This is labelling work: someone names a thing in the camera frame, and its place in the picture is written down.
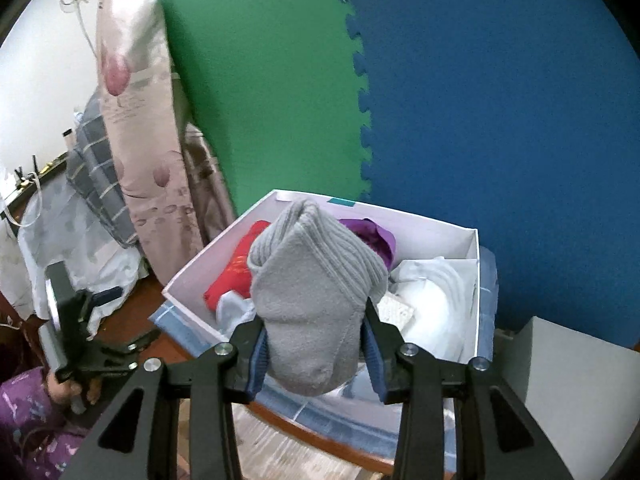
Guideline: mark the pale blue garment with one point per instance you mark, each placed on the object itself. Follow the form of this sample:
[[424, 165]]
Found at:
[[235, 312]]

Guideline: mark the purple patterned pajamas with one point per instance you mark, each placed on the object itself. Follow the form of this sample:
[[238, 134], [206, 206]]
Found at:
[[35, 445]]

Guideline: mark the grey plaid pillow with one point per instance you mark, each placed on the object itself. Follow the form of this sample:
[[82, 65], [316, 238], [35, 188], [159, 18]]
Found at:
[[95, 170]]

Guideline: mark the dark wooden frame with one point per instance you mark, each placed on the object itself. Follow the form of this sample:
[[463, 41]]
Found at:
[[30, 185]]

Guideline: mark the grey sock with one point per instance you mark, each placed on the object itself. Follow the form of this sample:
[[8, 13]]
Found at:
[[310, 300]]

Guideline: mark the white garment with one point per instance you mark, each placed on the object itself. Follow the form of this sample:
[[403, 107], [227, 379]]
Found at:
[[440, 310]]

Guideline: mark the person's left forearm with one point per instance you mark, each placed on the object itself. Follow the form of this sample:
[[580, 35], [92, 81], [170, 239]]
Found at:
[[25, 390]]

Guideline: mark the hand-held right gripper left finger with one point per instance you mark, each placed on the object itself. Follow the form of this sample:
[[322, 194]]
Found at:
[[257, 365]]

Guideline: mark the person's left hand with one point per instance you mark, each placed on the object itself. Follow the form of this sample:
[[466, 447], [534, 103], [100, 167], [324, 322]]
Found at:
[[62, 391]]

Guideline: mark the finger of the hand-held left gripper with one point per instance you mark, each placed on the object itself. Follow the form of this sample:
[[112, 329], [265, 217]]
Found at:
[[107, 297], [140, 339]]

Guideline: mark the brown cloth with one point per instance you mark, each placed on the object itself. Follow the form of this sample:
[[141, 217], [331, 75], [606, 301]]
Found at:
[[205, 185]]

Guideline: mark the white box lid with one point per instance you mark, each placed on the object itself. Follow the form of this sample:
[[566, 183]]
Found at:
[[565, 385]]

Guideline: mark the purple underwear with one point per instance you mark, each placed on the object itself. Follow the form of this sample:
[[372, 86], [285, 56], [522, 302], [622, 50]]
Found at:
[[370, 235]]

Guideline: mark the white shoe box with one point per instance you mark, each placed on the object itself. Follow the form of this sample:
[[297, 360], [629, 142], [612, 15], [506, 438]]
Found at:
[[435, 240]]

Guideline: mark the blue foam mat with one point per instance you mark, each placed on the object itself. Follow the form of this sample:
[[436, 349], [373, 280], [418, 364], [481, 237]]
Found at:
[[500, 135]]

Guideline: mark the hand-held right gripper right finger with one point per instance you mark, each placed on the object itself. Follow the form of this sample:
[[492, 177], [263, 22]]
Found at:
[[375, 365]]

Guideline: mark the red underwear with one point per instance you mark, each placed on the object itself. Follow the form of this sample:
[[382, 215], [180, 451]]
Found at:
[[235, 270]]

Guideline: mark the beige floral pillow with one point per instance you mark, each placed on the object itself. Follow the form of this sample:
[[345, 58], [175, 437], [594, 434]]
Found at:
[[145, 170]]

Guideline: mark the green foam mat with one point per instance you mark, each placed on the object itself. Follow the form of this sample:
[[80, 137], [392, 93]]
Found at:
[[260, 85]]

